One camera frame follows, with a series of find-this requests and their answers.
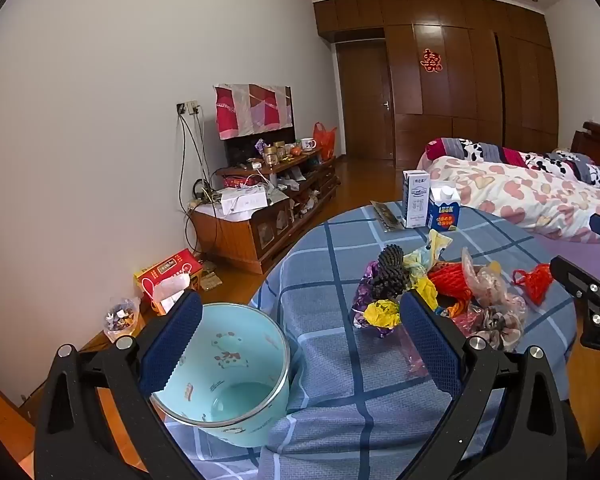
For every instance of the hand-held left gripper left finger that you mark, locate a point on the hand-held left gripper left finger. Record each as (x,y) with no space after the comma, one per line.
(172,345)

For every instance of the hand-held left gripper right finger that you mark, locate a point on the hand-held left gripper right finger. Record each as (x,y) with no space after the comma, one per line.
(430,345)

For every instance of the light blue trash bin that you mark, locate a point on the light blue trash bin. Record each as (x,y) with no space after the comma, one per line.
(240,360)

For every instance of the yellow floral plastic bag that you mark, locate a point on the yellow floral plastic bag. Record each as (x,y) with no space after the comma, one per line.
(437,245)

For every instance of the small red net bundle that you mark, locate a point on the small red net bundle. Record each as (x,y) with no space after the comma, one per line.
(537,282)

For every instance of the clear bag of candies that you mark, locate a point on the clear bag of candies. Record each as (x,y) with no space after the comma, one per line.
(120,320)

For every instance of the yellow plastic wrapper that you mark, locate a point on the yellow plastic wrapper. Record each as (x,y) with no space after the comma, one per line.
(380,312)

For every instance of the clear plastic bag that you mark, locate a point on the clear plastic bag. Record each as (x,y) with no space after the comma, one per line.
(495,285)

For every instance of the gold packet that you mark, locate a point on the gold packet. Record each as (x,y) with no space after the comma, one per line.
(211,276)

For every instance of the red cardboard box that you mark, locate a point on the red cardboard box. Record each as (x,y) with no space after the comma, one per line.
(167,265)

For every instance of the purple foil wrapper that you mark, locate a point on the purple foil wrapper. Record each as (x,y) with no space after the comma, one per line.
(362,285)

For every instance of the blue checked tablecloth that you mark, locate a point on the blue checked tablecloth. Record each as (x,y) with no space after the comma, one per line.
(330,285)

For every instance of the wooden TV cabinet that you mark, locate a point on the wooden TV cabinet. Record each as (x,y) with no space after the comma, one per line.
(230,240)

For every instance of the blue drink carton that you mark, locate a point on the blue drink carton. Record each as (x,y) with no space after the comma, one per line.
(442,212)

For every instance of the dark patterned flat packet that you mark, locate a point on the dark patterned flat packet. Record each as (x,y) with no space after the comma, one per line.
(387,216)

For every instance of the white milk carton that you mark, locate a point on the white milk carton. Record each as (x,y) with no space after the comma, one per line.
(416,205)

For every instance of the white cardboard box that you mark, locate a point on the white cardboard box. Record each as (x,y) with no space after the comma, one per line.
(242,202)

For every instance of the red round tin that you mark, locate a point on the red round tin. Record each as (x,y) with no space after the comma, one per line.
(237,181)

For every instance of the brown wooden wardrobe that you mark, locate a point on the brown wooden wardrobe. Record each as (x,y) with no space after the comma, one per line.
(460,100)

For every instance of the black television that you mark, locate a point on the black television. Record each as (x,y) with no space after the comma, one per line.
(240,150)

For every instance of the glass jar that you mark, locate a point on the glass jar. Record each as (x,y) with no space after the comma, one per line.
(270,156)
(280,150)

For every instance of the purple foil decoration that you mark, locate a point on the purple foil decoration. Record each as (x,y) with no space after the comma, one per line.
(260,145)

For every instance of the orange plastic bag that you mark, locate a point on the orange plastic bag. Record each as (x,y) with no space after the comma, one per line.
(325,140)

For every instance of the white mug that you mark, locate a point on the white mug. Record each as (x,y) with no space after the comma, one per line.
(307,145)

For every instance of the red paper decoration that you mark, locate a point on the red paper decoration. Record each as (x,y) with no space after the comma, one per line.
(431,60)

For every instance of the red and pink cloth cover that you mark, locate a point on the red and pink cloth cover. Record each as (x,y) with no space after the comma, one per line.
(250,110)

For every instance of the brown wooden door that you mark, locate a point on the brown wooden door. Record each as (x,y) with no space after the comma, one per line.
(362,105)

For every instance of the wall socket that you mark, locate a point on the wall socket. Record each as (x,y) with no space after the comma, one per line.
(187,107)

